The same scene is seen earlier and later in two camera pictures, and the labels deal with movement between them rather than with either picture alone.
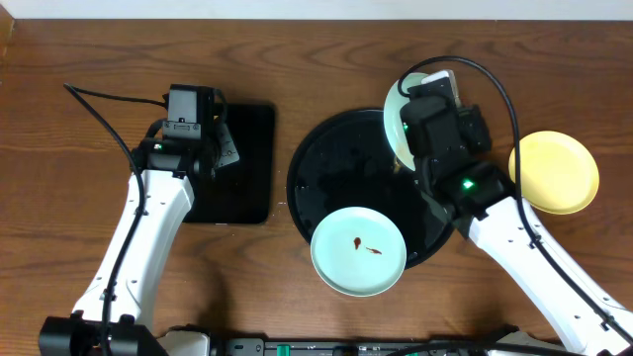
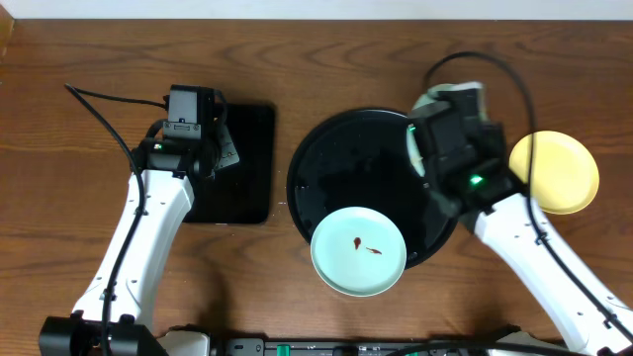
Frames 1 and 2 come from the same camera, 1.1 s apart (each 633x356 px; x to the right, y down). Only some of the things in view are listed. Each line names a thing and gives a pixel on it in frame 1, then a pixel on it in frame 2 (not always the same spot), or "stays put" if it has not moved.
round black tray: [345, 161] stays put
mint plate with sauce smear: [393, 118] → [413, 148]
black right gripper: [474, 125] → [497, 141]
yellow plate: [559, 174] stays put
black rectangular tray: [241, 192] stays put
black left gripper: [218, 136] stays put
